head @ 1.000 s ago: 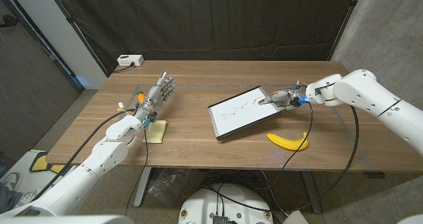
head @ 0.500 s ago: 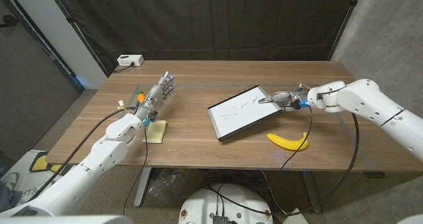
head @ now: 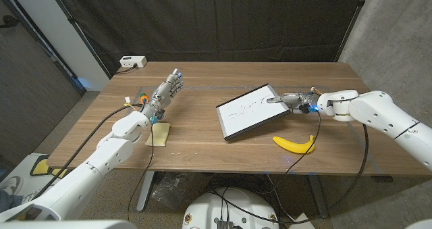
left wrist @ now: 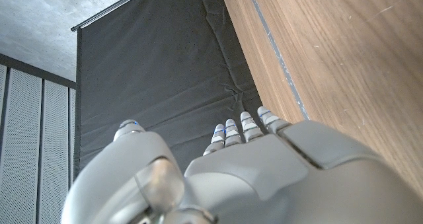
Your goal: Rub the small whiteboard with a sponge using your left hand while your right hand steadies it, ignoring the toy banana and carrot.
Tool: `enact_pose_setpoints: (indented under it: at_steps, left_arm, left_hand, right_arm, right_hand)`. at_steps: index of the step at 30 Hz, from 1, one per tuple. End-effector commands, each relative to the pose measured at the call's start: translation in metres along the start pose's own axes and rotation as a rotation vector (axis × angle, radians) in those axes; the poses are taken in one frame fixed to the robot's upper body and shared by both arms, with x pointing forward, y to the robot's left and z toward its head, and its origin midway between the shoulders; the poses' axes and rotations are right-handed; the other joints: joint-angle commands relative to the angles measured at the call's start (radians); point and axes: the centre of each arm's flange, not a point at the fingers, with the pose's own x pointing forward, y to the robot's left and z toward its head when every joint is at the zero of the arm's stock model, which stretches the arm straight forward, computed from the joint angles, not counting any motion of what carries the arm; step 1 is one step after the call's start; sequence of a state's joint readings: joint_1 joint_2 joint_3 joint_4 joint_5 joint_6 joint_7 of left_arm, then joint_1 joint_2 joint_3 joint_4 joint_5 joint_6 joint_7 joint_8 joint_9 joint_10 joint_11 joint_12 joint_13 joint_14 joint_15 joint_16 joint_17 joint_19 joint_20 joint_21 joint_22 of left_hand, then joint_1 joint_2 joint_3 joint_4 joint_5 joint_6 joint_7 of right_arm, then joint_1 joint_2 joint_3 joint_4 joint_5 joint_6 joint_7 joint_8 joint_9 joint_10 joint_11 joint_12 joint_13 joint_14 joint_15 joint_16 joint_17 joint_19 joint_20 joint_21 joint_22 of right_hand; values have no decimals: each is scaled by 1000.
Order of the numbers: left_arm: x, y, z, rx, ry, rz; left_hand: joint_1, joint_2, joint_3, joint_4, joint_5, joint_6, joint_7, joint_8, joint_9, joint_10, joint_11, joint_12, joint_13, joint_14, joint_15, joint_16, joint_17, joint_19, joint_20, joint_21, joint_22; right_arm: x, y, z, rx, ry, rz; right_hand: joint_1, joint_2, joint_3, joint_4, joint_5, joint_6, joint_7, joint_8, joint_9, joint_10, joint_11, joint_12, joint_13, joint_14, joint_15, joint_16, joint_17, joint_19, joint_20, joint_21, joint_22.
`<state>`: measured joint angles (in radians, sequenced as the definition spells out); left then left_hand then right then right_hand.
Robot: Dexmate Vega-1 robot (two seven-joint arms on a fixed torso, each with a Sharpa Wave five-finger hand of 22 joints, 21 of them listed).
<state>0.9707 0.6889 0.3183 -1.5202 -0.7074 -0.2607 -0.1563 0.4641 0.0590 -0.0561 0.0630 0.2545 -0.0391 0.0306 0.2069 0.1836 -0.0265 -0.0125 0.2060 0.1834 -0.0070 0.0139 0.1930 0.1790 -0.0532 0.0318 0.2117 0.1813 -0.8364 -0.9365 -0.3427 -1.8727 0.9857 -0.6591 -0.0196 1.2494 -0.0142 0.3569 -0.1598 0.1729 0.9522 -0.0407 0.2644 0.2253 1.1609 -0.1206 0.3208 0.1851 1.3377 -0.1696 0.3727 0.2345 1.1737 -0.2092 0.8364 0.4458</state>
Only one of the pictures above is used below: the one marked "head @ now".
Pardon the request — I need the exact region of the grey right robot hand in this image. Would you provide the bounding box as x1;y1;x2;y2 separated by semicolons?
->
266;92;320;115

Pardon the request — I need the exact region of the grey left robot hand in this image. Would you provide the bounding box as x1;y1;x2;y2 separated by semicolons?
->
140;68;185;120

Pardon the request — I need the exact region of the pale yellow sponge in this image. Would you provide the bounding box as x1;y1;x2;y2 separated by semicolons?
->
144;122;171;148

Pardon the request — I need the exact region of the small framed whiteboard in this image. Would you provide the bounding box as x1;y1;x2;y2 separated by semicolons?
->
215;83;291;141

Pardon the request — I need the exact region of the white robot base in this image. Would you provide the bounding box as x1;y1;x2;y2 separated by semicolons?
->
182;187;280;229

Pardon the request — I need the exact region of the yellow toy banana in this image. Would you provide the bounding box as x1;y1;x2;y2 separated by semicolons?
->
272;134;316;155

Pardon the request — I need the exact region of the white power strip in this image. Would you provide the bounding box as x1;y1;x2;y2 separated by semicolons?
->
119;55;148;69

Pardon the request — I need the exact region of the black backdrop curtain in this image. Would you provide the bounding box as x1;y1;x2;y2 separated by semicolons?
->
47;0;369;77

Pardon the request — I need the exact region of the clear plastic bag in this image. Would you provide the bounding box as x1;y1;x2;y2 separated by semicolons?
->
150;171;195;211

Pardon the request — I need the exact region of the backdrop stand pole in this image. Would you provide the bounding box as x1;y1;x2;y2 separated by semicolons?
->
45;0;113;80
333;0;372;63

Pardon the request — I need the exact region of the grey table leg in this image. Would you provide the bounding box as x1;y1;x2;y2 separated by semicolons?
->
306;174;330;219

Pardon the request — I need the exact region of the white table leg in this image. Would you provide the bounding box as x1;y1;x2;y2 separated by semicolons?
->
136;170;156;212

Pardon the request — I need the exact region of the white floor box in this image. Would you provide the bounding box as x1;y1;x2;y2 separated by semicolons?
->
288;212;317;229

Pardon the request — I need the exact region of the white and yellow floor platform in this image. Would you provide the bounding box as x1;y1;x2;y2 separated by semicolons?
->
0;153;68;196

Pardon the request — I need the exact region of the white robot torso edge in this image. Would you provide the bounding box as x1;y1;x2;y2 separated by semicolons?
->
0;220;138;229

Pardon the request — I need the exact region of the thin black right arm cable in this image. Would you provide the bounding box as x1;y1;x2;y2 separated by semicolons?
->
259;111;322;196

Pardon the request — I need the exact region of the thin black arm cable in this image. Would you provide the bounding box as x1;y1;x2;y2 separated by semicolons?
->
259;111;322;196
126;122;155;223

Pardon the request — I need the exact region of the black power strip cable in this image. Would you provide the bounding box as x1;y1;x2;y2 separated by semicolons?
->
115;63;138;75

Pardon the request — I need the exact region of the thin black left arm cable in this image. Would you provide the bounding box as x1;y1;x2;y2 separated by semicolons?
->
126;122;155;223

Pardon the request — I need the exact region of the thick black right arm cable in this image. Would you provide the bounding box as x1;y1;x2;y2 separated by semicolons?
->
202;122;370;226

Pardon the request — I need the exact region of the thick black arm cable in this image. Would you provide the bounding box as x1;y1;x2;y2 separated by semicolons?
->
32;103;145;199
202;122;370;226

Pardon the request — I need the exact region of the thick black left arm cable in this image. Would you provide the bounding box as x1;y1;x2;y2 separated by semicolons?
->
32;103;145;199

